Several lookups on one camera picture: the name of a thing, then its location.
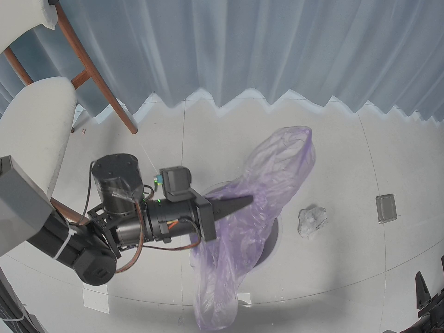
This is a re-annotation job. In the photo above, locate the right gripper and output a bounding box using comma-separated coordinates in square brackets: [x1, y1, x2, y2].
[415, 255, 444, 330]

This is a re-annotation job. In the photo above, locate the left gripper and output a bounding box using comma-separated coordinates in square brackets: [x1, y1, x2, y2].
[146, 196, 255, 244]

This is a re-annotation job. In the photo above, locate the purple plastic bag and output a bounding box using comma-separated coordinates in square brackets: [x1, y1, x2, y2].
[190, 126, 317, 332]

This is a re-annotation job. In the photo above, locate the white trash bin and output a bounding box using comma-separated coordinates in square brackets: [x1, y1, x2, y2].
[204, 182, 284, 274]

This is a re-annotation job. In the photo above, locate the crumpled white paper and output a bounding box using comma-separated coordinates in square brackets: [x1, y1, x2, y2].
[297, 206, 329, 241]

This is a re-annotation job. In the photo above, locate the blue-green curtain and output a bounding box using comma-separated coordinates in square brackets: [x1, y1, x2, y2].
[0, 0, 444, 125]

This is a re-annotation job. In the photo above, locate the white chair with wooden legs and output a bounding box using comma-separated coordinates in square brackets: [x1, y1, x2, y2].
[0, 0, 139, 225]

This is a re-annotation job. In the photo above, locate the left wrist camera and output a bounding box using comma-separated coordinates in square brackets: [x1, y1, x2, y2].
[155, 166, 212, 207]

